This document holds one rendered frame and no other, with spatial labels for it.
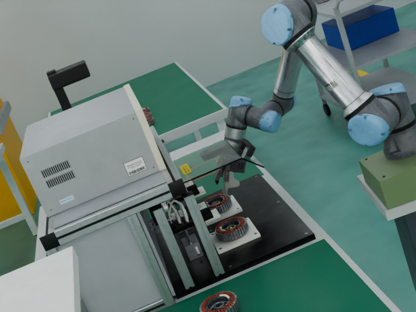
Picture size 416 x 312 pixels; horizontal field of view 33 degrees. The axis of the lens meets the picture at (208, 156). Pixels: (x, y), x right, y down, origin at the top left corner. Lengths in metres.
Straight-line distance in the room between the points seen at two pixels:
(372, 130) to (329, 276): 0.47
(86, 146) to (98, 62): 5.43
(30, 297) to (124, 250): 0.64
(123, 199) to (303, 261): 0.57
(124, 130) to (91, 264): 0.41
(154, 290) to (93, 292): 0.18
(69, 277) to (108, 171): 0.69
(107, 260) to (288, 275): 0.54
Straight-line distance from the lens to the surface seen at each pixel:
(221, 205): 2.51
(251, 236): 2.29
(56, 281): 1.50
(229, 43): 7.68
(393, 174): 2.23
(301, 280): 2.03
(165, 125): 3.96
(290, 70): 2.40
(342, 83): 2.17
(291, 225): 2.29
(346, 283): 1.95
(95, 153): 2.10
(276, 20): 2.16
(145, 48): 7.53
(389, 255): 3.47
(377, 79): 5.38
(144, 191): 2.03
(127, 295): 2.14
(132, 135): 2.09
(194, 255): 2.30
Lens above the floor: 1.80
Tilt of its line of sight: 19 degrees down
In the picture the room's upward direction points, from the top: 21 degrees counter-clockwise
